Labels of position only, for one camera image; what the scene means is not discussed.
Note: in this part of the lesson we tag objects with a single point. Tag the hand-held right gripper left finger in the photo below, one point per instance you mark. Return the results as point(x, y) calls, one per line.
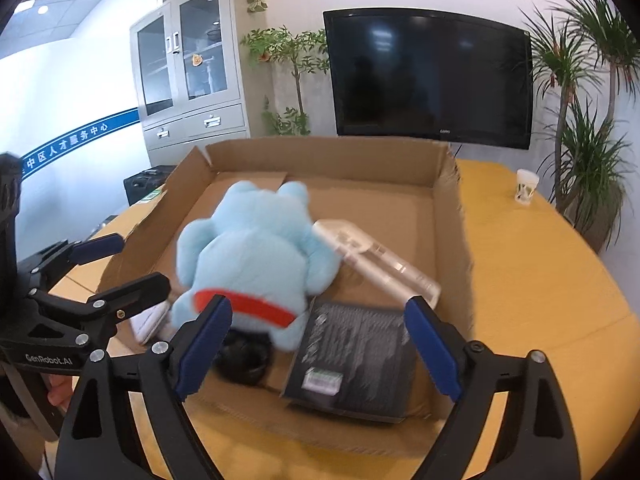
point(205, 345)

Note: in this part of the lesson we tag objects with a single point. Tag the black flat screen television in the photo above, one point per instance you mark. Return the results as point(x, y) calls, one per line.
point(430, 70)

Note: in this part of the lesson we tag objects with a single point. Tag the small leafy indoor tree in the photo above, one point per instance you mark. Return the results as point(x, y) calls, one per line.
point(285, 42)

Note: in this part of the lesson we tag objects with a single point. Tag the potted dracaena plant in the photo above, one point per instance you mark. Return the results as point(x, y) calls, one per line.
point(585, 170)

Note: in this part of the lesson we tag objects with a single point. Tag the person's left hand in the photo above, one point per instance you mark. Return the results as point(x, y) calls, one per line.
point(60, 392)

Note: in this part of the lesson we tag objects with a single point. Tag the grey glass door cabinet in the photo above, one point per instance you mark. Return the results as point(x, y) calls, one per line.
point(210, 125)

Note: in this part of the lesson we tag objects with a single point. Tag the black cat figure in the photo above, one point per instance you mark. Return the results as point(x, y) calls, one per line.
point(245, 360)

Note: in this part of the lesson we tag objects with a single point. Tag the black printed product box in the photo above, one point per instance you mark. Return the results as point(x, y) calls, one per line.
point(360, 350)

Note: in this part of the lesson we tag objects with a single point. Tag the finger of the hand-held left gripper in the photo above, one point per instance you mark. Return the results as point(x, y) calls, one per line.
point(95, 249)
point(130, 292)

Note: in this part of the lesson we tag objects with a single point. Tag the brown cardboard box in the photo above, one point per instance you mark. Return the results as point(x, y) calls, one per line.
point(380, 210)

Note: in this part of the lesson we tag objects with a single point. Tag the orange cabinet sticker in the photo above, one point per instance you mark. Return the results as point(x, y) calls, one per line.
point(196, 60)

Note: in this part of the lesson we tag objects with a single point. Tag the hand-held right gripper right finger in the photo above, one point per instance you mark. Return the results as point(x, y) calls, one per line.
point(435, 350)

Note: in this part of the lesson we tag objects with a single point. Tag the blue plush toy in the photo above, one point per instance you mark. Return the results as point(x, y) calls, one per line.
point(250, 250)

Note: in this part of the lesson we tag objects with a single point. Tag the white paper cup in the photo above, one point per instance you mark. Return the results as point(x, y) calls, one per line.
point(526, 187)

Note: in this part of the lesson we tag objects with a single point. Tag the clear beige phone case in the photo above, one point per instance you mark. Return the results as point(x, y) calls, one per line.
point(350, 245)

